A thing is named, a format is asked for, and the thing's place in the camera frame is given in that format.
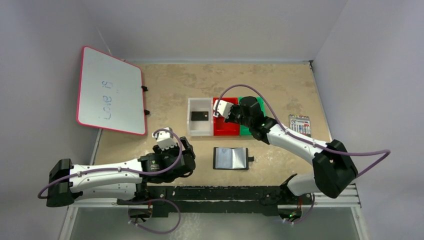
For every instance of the pack of coloured markers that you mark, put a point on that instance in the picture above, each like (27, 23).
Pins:
(300, 124)

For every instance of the aluminium rail frame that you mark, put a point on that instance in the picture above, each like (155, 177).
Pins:
(324, 219)

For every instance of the red plastic bin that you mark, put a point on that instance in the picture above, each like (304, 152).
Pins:
(222, 128)

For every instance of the green plastic bin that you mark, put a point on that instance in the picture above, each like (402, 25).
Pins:
(244, 131)

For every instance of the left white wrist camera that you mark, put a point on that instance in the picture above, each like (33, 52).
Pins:
(164, 139)

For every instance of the pink framed whiteboard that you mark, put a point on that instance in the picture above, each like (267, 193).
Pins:
(110, 94)

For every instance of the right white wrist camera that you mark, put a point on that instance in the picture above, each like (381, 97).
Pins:
(221, 108)

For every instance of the black leather card holder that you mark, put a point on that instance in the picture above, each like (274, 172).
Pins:
(231, 158)

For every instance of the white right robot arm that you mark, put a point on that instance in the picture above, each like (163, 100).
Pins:
(333, 169)

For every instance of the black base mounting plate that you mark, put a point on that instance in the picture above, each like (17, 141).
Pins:
(268, 201)

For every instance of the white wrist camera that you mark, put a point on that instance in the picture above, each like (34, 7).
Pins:
(221, 108)
(164, 139)

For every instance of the white plastic bin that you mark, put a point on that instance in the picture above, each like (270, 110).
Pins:
(200, 128)

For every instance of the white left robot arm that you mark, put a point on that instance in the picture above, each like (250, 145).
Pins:
(125, 181)

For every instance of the black credit card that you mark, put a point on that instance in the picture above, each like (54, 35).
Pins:
(199, 116)

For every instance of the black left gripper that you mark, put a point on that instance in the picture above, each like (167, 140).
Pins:
(187, 153)

